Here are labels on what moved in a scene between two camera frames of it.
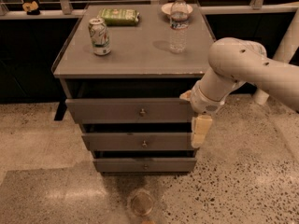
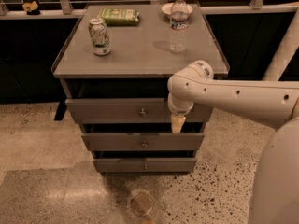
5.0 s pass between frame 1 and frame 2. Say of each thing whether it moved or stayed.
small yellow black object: stayed
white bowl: stayed
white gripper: moved
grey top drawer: stayed
